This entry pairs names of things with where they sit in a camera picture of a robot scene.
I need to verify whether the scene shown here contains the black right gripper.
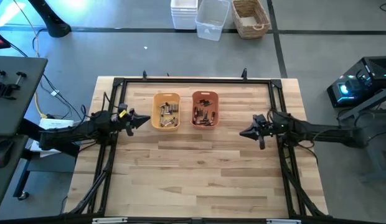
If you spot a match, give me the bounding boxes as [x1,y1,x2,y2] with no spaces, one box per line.
[239,113,286,150]

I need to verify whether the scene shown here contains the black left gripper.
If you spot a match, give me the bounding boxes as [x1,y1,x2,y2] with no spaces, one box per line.
[109,104,151,137]

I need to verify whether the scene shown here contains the yellow plastic bin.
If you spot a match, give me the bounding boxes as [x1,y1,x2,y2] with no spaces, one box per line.
[151,91,181,131]

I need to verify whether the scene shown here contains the orange plastic bin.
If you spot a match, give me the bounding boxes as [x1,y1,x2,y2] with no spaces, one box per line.
[191,90,220,130]

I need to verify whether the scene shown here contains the white booklet box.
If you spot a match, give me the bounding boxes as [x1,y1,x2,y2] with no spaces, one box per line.
[30,118,75,154]

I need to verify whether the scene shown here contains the woven wicker basket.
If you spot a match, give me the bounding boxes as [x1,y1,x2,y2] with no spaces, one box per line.
[231,0,272,40]

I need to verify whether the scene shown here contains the white stacked plastic bins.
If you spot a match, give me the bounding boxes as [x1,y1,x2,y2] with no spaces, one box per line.
[170,0,199,30]

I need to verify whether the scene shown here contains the clear plastic bin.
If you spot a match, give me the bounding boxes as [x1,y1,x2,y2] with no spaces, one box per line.
[195,0,231,42]

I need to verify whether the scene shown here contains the dark grey desk top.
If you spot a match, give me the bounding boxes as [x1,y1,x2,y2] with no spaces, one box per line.
[0,55,49,138]

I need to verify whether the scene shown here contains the grey metal side table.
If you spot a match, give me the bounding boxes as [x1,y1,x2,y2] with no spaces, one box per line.
[336,85,386,183]

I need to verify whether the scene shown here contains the black stand base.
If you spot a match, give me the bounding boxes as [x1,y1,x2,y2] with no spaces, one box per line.
[27,0,72,39]

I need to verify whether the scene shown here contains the black clamp device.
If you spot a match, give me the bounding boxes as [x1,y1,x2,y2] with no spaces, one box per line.
[0,69,28,101]

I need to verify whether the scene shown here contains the black computer mouse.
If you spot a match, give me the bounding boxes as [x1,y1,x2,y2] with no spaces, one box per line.
[0,138,15,169]

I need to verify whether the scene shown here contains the black RGB computer tower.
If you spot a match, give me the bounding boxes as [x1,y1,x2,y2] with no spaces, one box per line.
[326,55,386,108]

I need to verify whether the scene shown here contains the black desk top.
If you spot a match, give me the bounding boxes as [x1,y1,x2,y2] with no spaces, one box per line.
[0,133,29,214]

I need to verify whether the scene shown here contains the black device red screen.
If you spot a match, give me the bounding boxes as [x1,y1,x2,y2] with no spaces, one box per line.
[0,28,12,50]

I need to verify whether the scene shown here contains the silver frame bracket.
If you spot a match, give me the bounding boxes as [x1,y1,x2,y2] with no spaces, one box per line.
[266,218,302,224]
[92,217,128,224]

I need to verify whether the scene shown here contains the yellow floor cable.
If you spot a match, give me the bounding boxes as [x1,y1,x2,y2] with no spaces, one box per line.
[12,0,49,119]

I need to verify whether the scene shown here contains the black desk base frame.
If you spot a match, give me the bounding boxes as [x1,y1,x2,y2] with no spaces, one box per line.
[12,118,81,200]

